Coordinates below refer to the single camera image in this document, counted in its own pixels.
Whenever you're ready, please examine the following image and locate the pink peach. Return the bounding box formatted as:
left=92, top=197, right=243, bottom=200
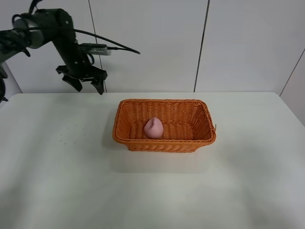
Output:
left=144, top=117, right=164, bottom=139

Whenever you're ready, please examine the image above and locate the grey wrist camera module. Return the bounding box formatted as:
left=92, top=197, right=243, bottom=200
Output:
left=79, top=43, right=112, bottom=56

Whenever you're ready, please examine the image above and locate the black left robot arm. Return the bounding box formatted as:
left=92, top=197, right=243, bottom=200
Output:
left=0, top=9, right=107, bottom=94

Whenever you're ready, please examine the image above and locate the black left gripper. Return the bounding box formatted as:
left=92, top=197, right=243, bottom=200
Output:
left=53, top=36, right=108, bottom=95

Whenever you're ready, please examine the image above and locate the orange wicker basket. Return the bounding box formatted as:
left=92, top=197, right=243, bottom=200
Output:
left=112, top=99, right=216, bottom=153

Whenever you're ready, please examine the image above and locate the black camera cable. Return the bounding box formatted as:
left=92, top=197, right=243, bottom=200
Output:
left=11, top=0, right=141, bottom=58

